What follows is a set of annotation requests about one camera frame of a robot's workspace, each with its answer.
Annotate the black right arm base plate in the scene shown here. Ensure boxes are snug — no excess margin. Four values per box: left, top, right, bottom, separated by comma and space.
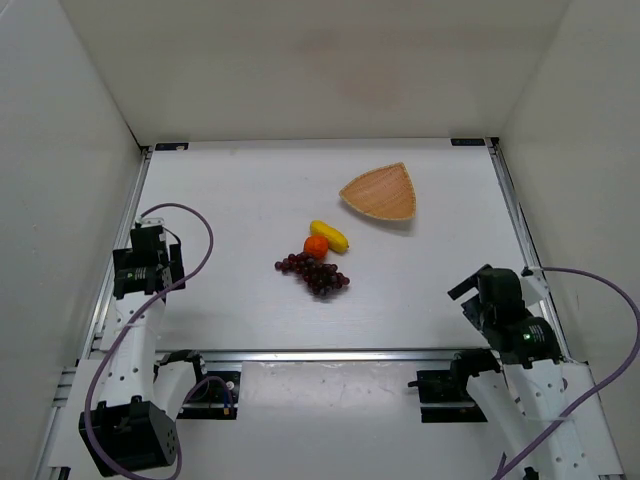
408, 370, 487, 424

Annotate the orange fake tangerine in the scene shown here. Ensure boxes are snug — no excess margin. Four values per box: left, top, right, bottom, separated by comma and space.
303, 235, 329, 260

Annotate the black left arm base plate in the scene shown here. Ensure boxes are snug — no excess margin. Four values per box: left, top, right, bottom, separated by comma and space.
178, 361, 242, 421

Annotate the woven wicker fruit basket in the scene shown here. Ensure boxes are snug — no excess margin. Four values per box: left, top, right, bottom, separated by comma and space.
339, 163, 417, 221

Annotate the purple fake grape bunch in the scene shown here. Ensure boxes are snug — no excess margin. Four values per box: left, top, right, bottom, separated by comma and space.
274, 252, 351, 297

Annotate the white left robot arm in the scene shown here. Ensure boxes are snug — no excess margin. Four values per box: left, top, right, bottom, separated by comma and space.
78, 218, 204, 477

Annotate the yellow fake lemon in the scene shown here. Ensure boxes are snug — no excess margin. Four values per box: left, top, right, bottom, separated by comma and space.
310, 220, 349, 254

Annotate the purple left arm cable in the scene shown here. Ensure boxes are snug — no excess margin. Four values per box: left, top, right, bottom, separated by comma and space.
83, 202, 215, 480

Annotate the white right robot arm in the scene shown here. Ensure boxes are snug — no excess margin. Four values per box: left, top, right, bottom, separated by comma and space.
408, 265, 600, 479

